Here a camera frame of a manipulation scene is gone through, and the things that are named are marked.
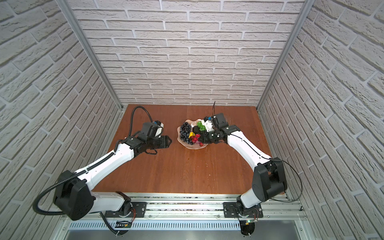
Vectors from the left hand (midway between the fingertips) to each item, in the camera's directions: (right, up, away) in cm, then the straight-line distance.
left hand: (168, 138), depth 83 cm
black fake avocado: (+15, +4, +17) cm, 23 cm away
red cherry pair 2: (+19, -5, +12) cm, 23 cm away
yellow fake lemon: (+12, +1, +15) cm, 19 cm away
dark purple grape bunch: (+8, +3, +14) cm, 16 cm away
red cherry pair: (+15, -2, +12) cm, 19 cm away
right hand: (+18, +1, 0) cm, 18 cm away
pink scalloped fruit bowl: (+13, +9, +21) cm, 26 cm away
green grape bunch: (+19, +6, +14) cm, 25 cm away
